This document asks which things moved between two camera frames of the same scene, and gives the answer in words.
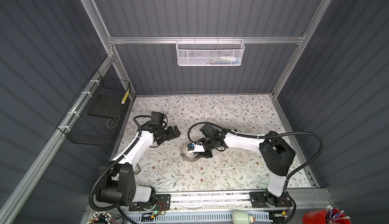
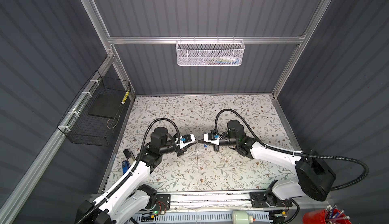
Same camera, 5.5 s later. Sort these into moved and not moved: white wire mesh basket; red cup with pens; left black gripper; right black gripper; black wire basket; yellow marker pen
Moved: right black gripper; left black gripper
Not moved: yellow marker pen; red cup with pens; black wire basket; white wire mesh basket
